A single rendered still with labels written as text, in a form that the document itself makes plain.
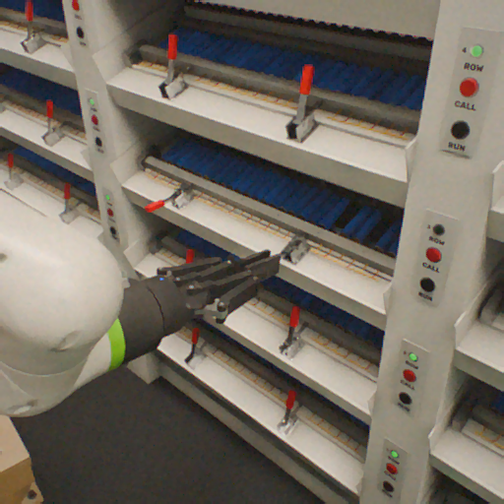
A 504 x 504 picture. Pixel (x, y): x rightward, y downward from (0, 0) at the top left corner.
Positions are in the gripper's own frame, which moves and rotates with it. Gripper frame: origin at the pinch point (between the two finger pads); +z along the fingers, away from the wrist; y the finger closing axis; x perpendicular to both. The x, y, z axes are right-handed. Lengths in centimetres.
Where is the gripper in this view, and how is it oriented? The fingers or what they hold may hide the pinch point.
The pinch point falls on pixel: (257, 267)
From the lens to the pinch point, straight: 81.5
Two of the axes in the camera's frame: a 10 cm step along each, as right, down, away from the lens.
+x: 1.1, -8.9, -4.5
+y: 7.3, 3.7, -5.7
